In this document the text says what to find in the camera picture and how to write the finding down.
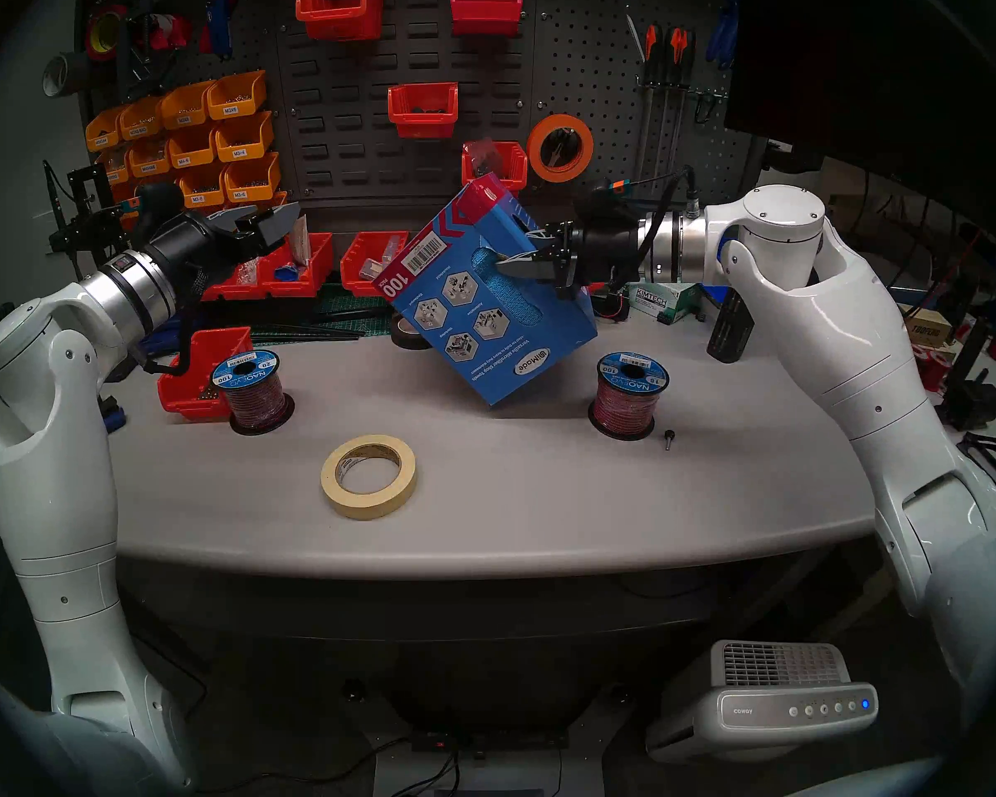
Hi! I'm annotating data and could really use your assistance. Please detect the white air purifier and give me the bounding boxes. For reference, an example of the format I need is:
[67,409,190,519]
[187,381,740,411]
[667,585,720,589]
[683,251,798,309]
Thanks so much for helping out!
[646,640,879,763]

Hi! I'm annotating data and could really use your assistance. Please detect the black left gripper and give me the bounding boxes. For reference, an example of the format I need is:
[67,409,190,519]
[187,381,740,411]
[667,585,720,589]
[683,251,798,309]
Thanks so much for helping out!
[145,201,301,286]

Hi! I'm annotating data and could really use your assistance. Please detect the grey duct tape roll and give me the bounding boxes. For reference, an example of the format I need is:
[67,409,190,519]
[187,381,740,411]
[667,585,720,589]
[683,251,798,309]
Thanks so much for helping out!
[41,52,88,99]

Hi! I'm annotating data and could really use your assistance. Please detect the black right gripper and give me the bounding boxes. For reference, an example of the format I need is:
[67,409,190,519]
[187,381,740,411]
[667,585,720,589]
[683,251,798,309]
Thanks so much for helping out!
[494,218,644,298]

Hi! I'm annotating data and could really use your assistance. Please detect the red wire spool labelled 20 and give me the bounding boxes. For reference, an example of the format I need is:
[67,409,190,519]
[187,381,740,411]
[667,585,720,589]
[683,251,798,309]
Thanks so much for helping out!
[210,349,295,436]

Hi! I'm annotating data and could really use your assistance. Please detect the black cylindrical bottle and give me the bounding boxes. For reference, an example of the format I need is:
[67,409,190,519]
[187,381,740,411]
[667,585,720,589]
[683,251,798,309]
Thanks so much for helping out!
[707,287,756,364]

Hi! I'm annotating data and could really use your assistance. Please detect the red yellow tape roll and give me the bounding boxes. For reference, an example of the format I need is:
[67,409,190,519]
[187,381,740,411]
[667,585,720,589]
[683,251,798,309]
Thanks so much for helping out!
[83,5,129,64]

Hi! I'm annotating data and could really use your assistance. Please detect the red hand tool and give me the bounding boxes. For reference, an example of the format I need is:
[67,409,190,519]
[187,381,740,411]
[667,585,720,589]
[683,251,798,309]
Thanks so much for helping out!
[145,13,193,53]

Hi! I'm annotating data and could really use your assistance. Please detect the yellow bin labelled M3-6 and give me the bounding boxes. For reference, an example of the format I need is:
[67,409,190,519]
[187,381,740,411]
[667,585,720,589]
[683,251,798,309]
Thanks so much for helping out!
[222,151,283,203]

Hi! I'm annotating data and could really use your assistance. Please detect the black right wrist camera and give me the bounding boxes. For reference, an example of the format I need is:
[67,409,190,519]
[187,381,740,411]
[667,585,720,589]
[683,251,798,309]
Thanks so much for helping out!
[585,179,642,227]

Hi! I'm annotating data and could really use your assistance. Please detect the red wire spool labelled 18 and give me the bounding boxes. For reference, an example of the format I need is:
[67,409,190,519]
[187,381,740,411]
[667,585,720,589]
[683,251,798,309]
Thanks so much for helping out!
[589,351,671,442]

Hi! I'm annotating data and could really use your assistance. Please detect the small cardboard box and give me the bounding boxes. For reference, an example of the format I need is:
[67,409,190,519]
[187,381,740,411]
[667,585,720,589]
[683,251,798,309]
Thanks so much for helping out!
[901,304,954,346]

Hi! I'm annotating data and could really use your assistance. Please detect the yellow bin labelled M3-4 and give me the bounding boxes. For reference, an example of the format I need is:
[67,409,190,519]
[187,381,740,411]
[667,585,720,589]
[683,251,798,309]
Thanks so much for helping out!
[214,110,275,163]

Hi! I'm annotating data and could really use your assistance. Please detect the black metal stand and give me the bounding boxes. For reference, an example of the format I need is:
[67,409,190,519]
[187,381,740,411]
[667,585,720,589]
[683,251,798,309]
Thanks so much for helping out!
[47,163,134,261]

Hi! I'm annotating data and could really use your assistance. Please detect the black power adapter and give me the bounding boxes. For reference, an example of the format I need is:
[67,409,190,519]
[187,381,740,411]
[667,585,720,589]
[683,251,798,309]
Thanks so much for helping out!
[942,368,996,431]

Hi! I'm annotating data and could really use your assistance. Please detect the blue shop towel box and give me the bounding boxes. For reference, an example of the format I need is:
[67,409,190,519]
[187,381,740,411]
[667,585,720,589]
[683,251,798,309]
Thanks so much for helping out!
[379,173,598,408]

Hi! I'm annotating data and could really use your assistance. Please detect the dark grey pegboard panel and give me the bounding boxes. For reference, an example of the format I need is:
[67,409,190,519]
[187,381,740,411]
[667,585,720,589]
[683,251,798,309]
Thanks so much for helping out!
[83,0,769,215]

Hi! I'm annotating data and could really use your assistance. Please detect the black tape roll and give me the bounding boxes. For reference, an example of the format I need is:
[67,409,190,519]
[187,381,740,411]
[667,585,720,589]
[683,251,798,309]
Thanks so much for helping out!
[390,312,434,352]

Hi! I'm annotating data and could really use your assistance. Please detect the Kimtech tissue box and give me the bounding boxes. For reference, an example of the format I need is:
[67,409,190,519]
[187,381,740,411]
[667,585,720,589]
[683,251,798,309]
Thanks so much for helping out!
[627,281,705,325]

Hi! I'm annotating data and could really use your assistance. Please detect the dark red plastic bin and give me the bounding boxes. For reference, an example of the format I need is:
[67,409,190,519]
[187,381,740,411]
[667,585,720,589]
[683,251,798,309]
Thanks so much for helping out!
[450,0,525,37]

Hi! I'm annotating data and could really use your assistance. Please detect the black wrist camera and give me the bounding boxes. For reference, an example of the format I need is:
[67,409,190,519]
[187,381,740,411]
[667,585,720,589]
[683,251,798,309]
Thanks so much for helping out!
[585,179,642,227]
[131,181,186,252]

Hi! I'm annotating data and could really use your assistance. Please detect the orange tape roll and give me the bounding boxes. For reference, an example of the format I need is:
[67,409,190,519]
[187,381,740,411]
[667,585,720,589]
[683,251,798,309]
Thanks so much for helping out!
[526,114,595,183]

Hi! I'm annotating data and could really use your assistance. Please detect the red bin with plastic bag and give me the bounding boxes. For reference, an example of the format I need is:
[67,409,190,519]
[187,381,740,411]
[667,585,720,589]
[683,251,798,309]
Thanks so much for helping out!
[461,140,529,192]

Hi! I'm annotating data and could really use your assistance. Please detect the beige masking tape roll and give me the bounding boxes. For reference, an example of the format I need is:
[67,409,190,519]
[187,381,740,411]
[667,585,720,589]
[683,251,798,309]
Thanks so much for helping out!
[320,434,419,521]

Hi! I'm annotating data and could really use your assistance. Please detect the blue handled pliers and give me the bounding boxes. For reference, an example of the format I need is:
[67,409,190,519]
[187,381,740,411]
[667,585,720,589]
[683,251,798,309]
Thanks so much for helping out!
[705,0,741,70]

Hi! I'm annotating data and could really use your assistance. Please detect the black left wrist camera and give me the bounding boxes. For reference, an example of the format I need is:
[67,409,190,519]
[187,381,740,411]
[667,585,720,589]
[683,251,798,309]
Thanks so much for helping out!
[131,181,186,252]

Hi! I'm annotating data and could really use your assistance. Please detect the green cutting mat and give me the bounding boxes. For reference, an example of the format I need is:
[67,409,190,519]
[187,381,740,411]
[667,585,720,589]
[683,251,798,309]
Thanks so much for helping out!
[253,293,395,344]

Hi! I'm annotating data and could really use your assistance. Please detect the yellow bin labelled M3X6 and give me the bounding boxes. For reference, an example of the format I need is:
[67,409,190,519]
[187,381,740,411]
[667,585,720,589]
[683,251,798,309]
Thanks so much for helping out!
[206,70,268,120]

